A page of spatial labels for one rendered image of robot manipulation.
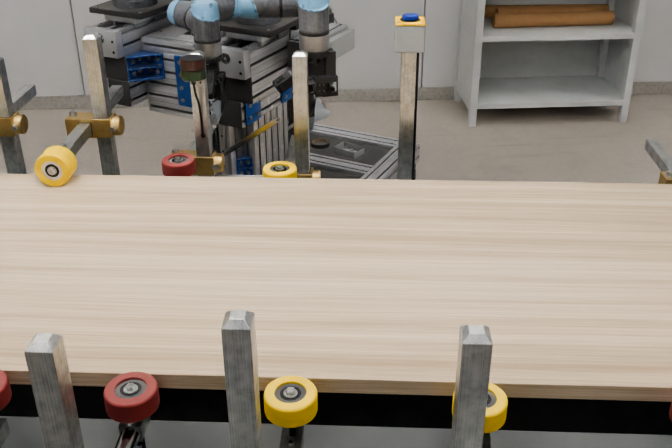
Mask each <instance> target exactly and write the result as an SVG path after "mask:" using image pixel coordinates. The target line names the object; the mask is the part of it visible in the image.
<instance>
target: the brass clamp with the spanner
mask: <svg viewBox="0 0 672 448"><path fill-rule="evenodd" d="M179 152H180V153H187V154H191V155H192V156H194V158H195V164H196V172H195V173H194V174H193V175H215V173H223V171H224V166H225V159H224V154H223V153H216V150H213V152H212V154H211V156H210V157H201V156H197V154H196V150H179Z"/></svg>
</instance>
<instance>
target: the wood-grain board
mask: <svg viewBox="0 0 672 448"><path fill-rule="evenodd" d="M230 310H246V311H251V312H254V313H255V327H256V344H257V360H258V376H259V391H265V388H266V387H267V385H268V384H269V383H271V382H272V381H273V380H275V379H277V378H280V377H284V376H300V377H303V378H306V379H308V380H310V381H311V382H312V383H313V384H314V385H315V387H316V389H317V392H326V393H363V394H401V395H438V396H453V393H454V391H455V380H456V368H457V355H458V343H459V331H460V326H463V325H485V326H488V327H489V328H490V333H491V338H492V343H493V349H492V359H491V368H490V378H489V383H492V384H494V385H496V386H498V387H499V388H500V389H502V390H503V391H504V393H505V394H506V396H507V397H513V398H550V399H588V400H625V401H663V402H671V401H672V184H642V183H577V182H512V181H448V180H383V179H319V178H254V177H190V176H125V175H72V176H71V177H70V179H69V180H68V181H67V182H66V183H65V184H63V185H61V186H57V187H54V186H49V185H46V184H44V183H43V182H42V181H40V180H39V178H38V177H37V175H36V174H0V370H2V371H4V372H5V373H6V374H7V376H8V379H9V383H10V384H26V385H31V380H30V376H29V372H28V367H27V363H26V358H25V354H24V351H25V349H26V348H27V346H28V345H29V343H30V341H31V340H32V338H33V337H34V335H35V334H37V333H53V334H59V335H62V336H63V341H64V346H65V351H66V356H67V361H68V366H69V371H70V376H71V381H72V386H101V387H106V385H107V384H108V383H109V382H110V381H111V380H112V379H113V378H115V377H117V376H119V375H121V374H124V373H128V372H144V373H148V374H150V375H152V376H153V377H154V378H155V379H156V381H157V383H158V388H176V389H213V390H226V384H225V372H224V360H223V349H222V337H221V327H222V323H223V320H224V316H225V313H226V312H227V311H230Z"/></svg>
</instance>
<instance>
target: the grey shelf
mask: <svg viewBox="0 0 672 448"><path fill-rule="evenodd" d="M555 4H608V5H609V11H613V12H614V22H613V24H612V25H585V26H548V27H512V28H493V27H492V18H484V16H485V5H555ZM646 5H647V0H607V3H606V0H460V10H459V25H458V40H457V55H456V71H455V86H454V101H455V102H458V101H461V98H462V100H463V102H464V103H465V105H466V107H467V109H468V121H467V125H468V127H476V116H477V109H502V108H541V107H580V106H619V105H620V106H619V112H618V118H617V121H618V122H619V123H626V122H627V116H628V110H629V105H630V99H631V93H632V87H633V81H634V75H635V70H636V64H637V58H638V52H639V46H640V40H641V35H642V29H643V23H644V17H645V11H646ZM600 40H601V43H600ZM599 47H600V50H599ZM598 53H599V56H598ZM597 60H598V63H597ZM596 67H597V70H596ZM595 73H596V75H595Z"/></svg>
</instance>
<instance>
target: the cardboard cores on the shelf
mask: <svg viewBox="0 0 672 448"><path fill-rule="evenodd" d="M484 18H492V27H493V28H512V27H548V26H585V25H612V24H613V22H614V12H613V11H609V5H608V4H555V5H485V16H484Z"/></svg>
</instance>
